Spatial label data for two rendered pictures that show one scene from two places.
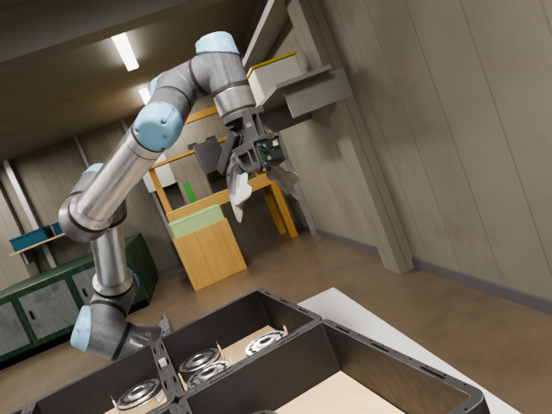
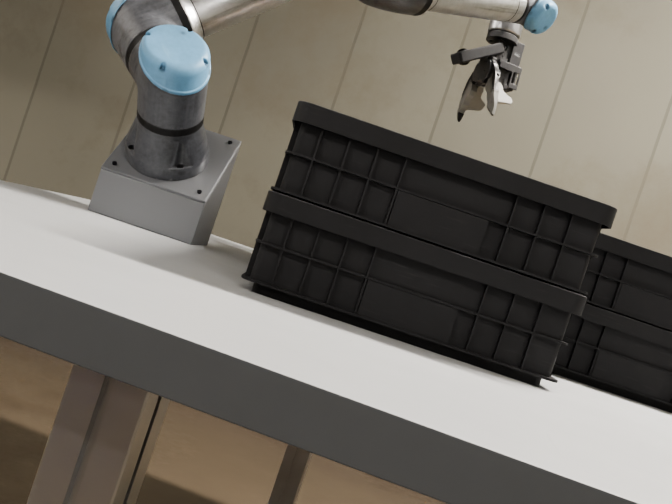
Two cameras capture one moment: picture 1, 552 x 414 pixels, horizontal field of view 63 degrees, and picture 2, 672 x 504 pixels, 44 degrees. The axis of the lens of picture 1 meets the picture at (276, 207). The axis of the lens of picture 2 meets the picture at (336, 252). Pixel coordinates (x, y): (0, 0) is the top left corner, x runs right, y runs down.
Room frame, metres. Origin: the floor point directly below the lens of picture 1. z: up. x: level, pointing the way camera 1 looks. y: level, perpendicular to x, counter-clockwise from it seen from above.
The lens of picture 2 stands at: (0.54, 1.85, 0.79)
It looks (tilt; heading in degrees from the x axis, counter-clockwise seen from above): 1 degrees down; 287
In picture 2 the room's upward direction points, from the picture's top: 19 degrees clockwise
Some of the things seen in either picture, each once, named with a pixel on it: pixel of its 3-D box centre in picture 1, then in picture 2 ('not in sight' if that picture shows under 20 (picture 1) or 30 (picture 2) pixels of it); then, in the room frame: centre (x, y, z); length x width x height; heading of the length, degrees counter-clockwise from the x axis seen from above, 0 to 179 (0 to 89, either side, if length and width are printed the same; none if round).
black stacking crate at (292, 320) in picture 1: (238, 355); not in sight; (0.96, 0.20, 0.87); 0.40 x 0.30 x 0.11; 19
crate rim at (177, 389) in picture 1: (230, 334); not in sight; (0.96, 0.20, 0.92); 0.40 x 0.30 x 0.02; 19
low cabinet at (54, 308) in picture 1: (75, 293); not in sight; (6.68, 3.26, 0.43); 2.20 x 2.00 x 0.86; 99
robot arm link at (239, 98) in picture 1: (237, 103); (504, 28); (0.89, 0.00, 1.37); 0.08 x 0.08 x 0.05
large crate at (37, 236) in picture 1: (33, 238); not in sight; (7.41, 3.87, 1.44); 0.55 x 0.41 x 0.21; 99
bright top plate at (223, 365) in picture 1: (209, 374); not in sight; (0.94, 0.27, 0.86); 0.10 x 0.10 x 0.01
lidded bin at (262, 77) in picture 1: (274, 81); not in sight; (4.04, -0.39, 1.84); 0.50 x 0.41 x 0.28; 9
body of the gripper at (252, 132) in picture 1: (252, 142); (498, 63); (0.88, 0.00, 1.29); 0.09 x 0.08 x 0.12; 38
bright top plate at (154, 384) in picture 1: (139, 393); not in sight; (0.99, 0.45, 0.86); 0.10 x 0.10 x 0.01
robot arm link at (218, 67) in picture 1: (221, 66); not in sight; (0.90, 0.00, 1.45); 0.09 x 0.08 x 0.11; 68
